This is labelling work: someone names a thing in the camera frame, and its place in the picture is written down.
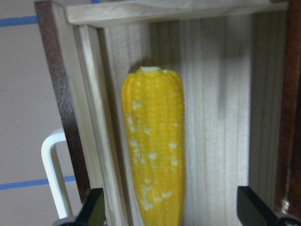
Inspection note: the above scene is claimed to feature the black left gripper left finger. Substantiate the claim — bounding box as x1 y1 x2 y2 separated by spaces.
75 188 105 226

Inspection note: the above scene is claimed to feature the dark wooden drawer cabinet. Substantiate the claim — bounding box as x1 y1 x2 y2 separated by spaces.
275 0 301 217

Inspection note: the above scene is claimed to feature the yellow corn cob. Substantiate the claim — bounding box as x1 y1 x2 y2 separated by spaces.
121 66 185 226

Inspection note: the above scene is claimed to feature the wooden drawer with white handle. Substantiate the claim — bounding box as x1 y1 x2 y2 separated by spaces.
35 0 287 226

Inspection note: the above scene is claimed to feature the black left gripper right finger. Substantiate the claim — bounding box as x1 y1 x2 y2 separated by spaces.
237 186 277 226

